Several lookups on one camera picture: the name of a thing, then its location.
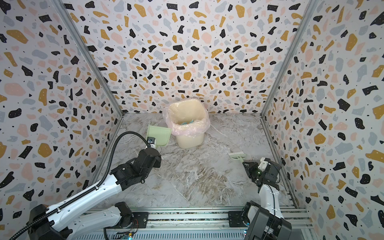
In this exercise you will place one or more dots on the right corner aluminium post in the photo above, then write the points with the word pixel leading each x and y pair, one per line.
pixel 290 54

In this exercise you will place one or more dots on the pink plastic bin liner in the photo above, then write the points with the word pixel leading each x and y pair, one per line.
pixel 189 127

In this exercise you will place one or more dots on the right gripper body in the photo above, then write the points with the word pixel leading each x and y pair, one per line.
pixel 250 166

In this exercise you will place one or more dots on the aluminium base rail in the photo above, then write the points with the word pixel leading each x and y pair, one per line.
pixel 186 223

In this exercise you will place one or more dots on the green hand brush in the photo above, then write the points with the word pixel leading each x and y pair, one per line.
pixel 239 156

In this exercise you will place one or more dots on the cyan scrap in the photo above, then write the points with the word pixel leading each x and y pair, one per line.
pixel 186 123

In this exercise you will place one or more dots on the cream trash bin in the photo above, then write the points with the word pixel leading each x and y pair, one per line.
pixel 189 123

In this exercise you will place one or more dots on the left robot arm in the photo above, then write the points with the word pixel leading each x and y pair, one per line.
pixel 67 220

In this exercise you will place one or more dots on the left corner aluminium post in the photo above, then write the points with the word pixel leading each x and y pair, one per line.
pixel 65 16

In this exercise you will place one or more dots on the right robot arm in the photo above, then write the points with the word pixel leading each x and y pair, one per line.
pixel 263 221

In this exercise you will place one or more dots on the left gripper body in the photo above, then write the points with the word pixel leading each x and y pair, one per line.
pixel 157 163

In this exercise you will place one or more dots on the green dustpan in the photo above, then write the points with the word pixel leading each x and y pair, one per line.
pixel 161 134

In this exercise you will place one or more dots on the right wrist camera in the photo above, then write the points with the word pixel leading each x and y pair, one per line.
pixel 265 164

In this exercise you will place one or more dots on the corner aluminium post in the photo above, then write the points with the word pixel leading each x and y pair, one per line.
pixel 65 16
pixel 290 54

